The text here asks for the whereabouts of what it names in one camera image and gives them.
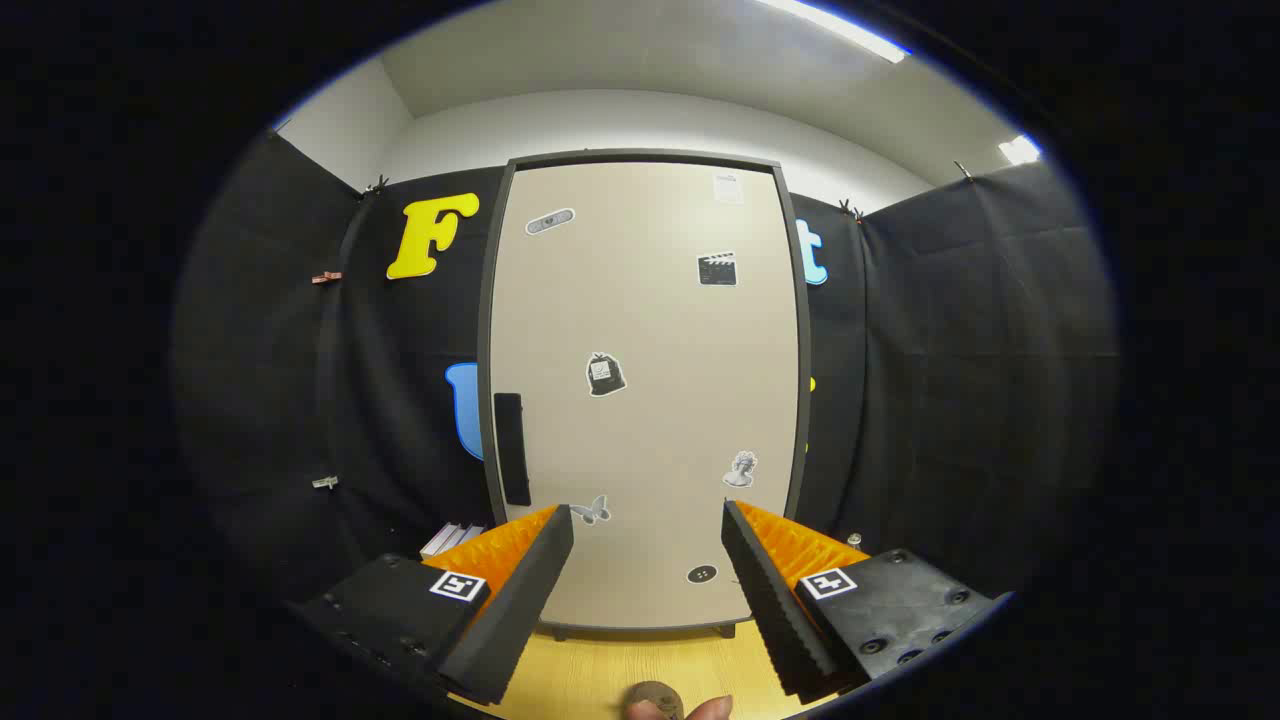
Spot grey shoe cabinet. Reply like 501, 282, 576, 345
478, 148, 814, 642

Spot black door handle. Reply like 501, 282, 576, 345
494, 392, 532, 507

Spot black backdrop cloth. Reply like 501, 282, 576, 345
170, 130, 1119, 611

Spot beige shoe cabinet door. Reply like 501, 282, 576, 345
490, 162, 804, 631

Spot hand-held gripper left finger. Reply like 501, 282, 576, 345
288, 503, 575, 707

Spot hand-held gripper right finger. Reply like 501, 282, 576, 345
721, 499, 1013, 704

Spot long ceiling light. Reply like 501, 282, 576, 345
755, 0, 911, 64

